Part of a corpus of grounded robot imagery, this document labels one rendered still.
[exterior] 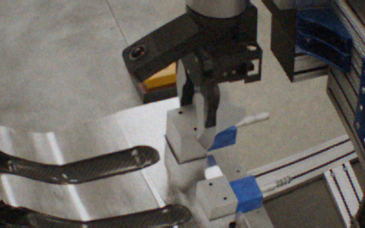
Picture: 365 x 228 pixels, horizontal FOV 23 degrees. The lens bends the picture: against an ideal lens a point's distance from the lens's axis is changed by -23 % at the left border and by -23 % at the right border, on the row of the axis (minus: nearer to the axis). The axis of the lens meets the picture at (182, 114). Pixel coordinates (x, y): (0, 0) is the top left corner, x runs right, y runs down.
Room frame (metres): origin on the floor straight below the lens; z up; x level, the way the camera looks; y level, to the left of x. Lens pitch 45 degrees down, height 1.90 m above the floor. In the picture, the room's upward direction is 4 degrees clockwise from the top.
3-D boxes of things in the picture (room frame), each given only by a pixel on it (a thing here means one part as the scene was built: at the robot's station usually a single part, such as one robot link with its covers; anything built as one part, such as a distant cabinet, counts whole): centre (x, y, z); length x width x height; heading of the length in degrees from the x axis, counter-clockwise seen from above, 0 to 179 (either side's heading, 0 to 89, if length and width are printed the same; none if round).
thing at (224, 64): (0.96, -0.04, 1.06); 0.09 x 0.08 x 0.12; 113
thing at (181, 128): (0.97, -0.05, 0.91); 0.13 x 0.05 x 0.05; 113
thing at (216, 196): (0.87, -0.09, 0.89); 0.13 x 0.05 x 0.05; 113
